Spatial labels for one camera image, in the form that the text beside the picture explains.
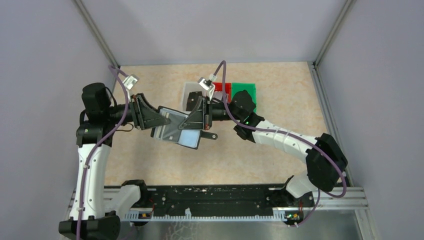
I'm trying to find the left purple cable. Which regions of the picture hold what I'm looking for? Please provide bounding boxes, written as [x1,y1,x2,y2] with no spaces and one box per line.
[76,64,133,240]

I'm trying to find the white plastic bin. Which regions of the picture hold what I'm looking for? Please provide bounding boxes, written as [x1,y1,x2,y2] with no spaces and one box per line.
[180,81,205,112]

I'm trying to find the green plastic bin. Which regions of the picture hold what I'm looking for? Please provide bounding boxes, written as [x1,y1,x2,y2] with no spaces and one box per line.
[230,82,257,112]

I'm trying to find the black card holder in bin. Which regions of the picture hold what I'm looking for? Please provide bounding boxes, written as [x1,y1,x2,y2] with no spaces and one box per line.
[186,91,203,108]

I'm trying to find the red plastic bin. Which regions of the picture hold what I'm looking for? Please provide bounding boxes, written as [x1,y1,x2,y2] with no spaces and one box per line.
[214,82,232,103]

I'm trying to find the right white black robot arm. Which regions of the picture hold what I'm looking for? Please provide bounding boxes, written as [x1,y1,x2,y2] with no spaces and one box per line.
[180,90,348,206]

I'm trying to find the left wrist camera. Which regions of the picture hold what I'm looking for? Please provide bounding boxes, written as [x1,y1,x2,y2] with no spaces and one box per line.
[122,74,139,91]

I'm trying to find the aluminium frame rail right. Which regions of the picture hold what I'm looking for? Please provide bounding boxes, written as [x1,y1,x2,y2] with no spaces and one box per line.
[308,61,355,186]

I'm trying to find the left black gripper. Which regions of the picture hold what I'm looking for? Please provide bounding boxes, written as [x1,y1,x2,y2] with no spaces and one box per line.
[105,92,171,130]

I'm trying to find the aluminium frame rail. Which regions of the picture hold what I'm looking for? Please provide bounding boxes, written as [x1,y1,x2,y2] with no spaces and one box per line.
[72,0,120,68]
[308,61,355,186]

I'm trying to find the aluminium frame rail left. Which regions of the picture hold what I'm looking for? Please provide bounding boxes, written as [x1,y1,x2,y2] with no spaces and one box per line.
[72,0,120,68]

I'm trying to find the cards in red bin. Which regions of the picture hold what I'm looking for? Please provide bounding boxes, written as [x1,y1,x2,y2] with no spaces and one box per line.
[212,91,230,101]

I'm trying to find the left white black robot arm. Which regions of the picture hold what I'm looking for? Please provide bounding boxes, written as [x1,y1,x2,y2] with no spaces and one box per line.
[58,82,171,240]

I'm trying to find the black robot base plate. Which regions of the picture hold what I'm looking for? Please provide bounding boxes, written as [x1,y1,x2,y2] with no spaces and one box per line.
[132,183,315,217]

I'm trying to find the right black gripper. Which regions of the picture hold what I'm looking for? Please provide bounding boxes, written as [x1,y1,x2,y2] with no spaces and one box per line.
[178,96,243,132]

